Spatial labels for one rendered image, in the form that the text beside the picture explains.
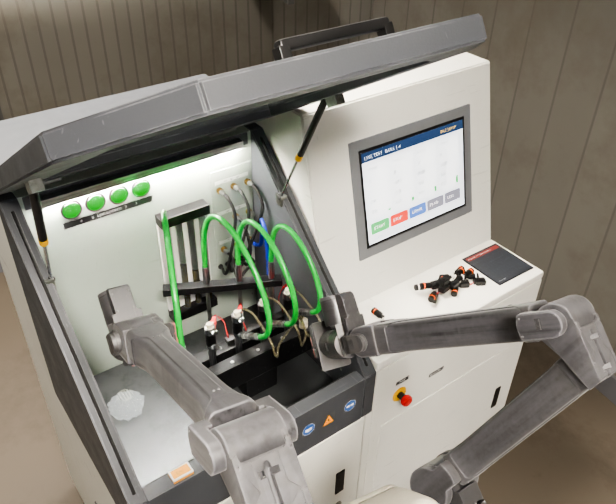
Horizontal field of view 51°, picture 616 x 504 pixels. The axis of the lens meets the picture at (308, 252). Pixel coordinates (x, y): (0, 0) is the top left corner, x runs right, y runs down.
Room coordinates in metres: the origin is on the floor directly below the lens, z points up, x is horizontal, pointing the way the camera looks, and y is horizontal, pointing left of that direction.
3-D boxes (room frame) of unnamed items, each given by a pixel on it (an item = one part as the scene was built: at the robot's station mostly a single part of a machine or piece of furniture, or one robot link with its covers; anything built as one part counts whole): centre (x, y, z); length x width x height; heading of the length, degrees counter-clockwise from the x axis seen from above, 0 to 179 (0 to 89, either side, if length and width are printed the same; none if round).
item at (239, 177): (1.57, 0.21, 1.20); 0.13 x 0.03 x 0.31; 127
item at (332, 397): (1.02, 0.10, 0.87); 0.62 x 0.04 x 0.16; 127
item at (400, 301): (1.51, -0.40, 0.96); 0.70 x 0.22 x 0.03; 127
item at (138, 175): (1.42, 0.40, 1.43); 0.54 x 0.03 x 0.02; 127
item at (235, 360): (1.28, 0.15, 0.91); 0.34 x 0.10 x 0.15; 127
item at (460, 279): (1.54, -0.43, 1.01); 0.23 x 0.11 x 0.06; 127
